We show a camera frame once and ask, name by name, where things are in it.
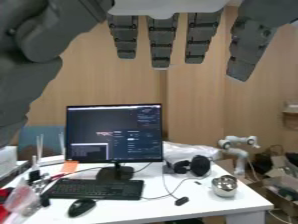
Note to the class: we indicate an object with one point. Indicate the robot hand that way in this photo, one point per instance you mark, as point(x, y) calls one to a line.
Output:
point(27, 50)

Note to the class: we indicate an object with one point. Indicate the teal chair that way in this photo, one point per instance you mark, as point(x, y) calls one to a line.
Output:
point(31, 140)

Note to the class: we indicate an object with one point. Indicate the computer screen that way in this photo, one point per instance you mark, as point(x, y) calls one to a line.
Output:
point(114, 133)

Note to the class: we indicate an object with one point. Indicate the white router with antennas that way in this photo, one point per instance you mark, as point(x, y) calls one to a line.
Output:
point(49, 158)

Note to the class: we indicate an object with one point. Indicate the orange paper note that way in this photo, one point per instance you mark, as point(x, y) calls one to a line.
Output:
point(70, 166)

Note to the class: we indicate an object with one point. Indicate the black keyboard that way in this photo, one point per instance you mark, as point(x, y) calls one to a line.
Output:
point(95, 189)

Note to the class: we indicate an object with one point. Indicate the red tray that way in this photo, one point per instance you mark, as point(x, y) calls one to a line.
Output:
point(6, 200)

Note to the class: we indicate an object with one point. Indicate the black mouse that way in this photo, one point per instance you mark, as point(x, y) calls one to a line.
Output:
point(82, 207)

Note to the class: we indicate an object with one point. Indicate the black headphones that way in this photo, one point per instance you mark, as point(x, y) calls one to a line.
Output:
point(195, 165)

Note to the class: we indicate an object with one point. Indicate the small white jointed device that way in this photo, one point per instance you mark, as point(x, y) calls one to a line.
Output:
point(238, 148)

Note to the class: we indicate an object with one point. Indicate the metal bowl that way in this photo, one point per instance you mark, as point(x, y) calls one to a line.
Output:
point(224, 186)

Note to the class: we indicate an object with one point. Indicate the cardboard box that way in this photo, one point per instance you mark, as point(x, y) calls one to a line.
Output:
point(277, 186)

